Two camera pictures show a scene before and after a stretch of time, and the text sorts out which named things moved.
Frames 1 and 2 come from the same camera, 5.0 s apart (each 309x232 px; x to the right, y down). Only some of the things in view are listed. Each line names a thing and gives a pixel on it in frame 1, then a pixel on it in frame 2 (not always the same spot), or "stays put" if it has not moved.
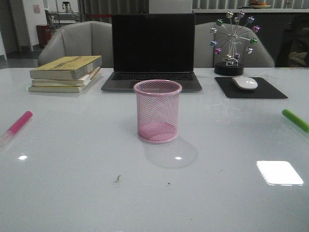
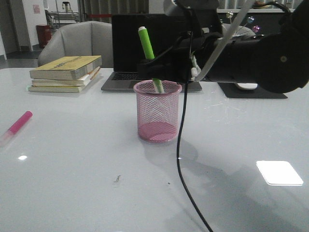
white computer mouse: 245,83 stays put
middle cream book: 81,81 stays put
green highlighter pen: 304,125 -> 148,53
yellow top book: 66,68 stays put
